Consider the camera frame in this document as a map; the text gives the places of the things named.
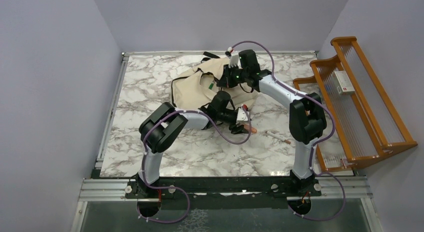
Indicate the small white box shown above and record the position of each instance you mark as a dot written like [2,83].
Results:
[342,83]

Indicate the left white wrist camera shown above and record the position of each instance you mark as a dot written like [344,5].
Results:
[242,114]

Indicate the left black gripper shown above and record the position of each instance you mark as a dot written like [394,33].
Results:
[239,129]

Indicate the brown white marker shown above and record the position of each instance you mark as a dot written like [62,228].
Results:
[275,136]

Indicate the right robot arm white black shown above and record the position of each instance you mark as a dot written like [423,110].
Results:
[307,120]

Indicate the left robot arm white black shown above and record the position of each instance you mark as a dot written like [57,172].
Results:
[159,131]

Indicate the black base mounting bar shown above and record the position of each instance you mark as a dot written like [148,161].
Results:
[204,193]

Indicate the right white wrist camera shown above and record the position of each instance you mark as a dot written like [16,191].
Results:
[233,56]

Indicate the cream canvas backpack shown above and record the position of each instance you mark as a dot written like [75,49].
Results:
[190,90]

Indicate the wooden shelf rack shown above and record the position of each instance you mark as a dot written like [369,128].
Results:
[368,127]

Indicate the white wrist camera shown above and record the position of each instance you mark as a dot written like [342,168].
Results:
[242,114]
[233,56]

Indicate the orange highlighter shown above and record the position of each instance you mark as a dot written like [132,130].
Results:
[250,128]

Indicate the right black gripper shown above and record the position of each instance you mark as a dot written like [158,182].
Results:
[226,81]

